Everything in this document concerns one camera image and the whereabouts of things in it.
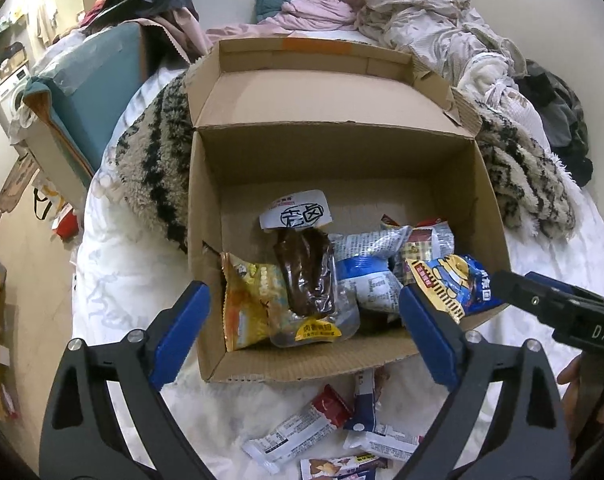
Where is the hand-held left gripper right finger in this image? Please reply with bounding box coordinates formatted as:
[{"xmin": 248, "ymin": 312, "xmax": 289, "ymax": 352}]
[{"xmin": 399, "ymin": 285, "xmax": 573, "ymax": 480}]

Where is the teal covered cardboard box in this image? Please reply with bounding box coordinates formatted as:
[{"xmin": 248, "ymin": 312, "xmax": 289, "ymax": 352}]
[{"xmin": 22, "ymin": 20, "xmax": 193, "ymax": 206}]

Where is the blue white bar packet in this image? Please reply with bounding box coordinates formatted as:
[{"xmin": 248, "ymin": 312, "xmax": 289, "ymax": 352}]
[{"xmin": 343, "ymin": 367, "xmax": 389, "ymax": 433}]

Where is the nut print bar packet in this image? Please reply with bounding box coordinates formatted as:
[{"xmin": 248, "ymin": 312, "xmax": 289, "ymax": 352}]
[{"xmin": 300, "ymin": 454, "xmax": 390, "ymax": 480}]

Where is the dark clothing pile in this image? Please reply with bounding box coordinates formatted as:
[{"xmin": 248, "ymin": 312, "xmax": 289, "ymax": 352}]
[{"xmin": 514, "ymin": 59, "xmax": 594, "ymax": 187}]

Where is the person's right hand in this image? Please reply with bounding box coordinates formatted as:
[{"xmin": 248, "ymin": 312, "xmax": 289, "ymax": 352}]
[{"xmin": 556, "ymin": 354, "xmax": 585, "ymax": 398}]

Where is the cream black fluffy blanket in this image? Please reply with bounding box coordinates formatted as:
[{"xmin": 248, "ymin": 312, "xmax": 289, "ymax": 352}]
[{"xmin": 104, "ymin": 71, "xmax": 578, "ymax": 256}]

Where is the pink beige garment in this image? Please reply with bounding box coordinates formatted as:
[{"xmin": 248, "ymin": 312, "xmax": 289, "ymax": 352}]
[{"xmin": 147, "ymin": 7, "xmax": 208, "ymax": 61}]

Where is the brown floor mat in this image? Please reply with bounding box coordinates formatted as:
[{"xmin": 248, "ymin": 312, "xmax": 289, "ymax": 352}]
[{"xmin": 0, "ymin": 152, "xmax": 40, "ymax": 211}]

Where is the white washing machine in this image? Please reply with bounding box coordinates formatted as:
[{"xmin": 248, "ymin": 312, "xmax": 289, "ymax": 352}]
[{"xmin": 0, "ymin": 67, "xmax": 33, "ymax": 136}]

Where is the orange white shopping bag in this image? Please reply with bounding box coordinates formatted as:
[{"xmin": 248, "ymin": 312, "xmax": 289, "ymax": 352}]
[{"xmin": 32, "ymin": 182, "xmax": 80, "ymax": 241}]

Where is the floral beige duvet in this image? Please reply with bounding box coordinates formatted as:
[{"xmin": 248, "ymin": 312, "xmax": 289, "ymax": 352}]
[{"xmin": 354, "ymin": 0, "xmax": 553, "ymax": 126}]

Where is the teal pillow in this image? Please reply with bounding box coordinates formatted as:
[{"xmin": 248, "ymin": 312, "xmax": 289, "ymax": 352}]
[{"xmin": 254, "ymin": 0, "xmax": 295, "ymax": 23}]

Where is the white printed bed sheet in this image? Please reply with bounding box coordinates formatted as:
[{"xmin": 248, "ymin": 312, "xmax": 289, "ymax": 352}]
[{"xmin": 72, "ymin": 70, "xmax": 604, "ymax": 480}]

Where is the blue bear snack packet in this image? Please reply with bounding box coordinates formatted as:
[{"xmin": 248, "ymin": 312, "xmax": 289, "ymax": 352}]
[{"xmin": 404, "ymin": 254, "xmax": 508, "ymax": 325}]

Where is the clear meat packet white label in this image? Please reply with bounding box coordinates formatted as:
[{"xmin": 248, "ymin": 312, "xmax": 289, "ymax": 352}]
[{"xmin": 259, "ymin": 189, "xmax": 361, "ymax": 348}]

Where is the red garment pile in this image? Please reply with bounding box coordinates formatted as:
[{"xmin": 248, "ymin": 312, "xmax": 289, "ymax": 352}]
[{"xmin": 79, "ymin": 0, "xmax": 113, "ymax": 23}]

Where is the white snack bag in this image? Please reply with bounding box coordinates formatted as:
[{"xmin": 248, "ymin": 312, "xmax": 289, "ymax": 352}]
[{"xmin": 329, "ymin": 225, "xmax": 414, "ymax": 318}]

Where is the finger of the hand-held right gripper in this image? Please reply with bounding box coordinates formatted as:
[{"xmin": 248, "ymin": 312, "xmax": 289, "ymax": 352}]
[
  {"xmin": 524, "ymin": 271, "xmax": 604, "ymax": 306},
  {"xmin": 492, "ymin": 270, "xmax": 573, "ymax": 331}
]

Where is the red white bar packet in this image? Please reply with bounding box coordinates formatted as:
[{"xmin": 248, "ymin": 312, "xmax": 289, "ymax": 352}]
[{"xmin": 242, "ymin": 385, "xmax": 354, "ymax": 476}]

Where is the brown cardboard box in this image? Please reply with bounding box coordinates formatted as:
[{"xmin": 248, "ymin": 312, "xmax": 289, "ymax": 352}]
[{"xmin": 183, "ymin": 37, "xmax": 513, "ymax": 385}]

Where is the pink quilt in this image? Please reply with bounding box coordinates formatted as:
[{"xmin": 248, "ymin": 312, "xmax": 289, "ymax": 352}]
[{"xmin": 204, "ymin": 0, "xmax": 370, "ymax": 43}]

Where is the checkered wafer packet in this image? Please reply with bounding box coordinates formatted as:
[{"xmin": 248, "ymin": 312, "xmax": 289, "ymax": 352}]
[{"xmin": 404, "ymin": 220, "xmax": 455, "ymax": 273}]

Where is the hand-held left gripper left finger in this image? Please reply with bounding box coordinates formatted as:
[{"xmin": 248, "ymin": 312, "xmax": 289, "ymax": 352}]
[{"xmin": 39, "ymin": 282, "xmax": 213, "ymax": 480}]

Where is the yellow snack bag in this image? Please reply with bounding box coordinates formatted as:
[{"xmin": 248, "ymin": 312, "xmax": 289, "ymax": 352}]
[{"xmin": 219, "ymin": 251, "xmax": 295, "ymax": 352}]

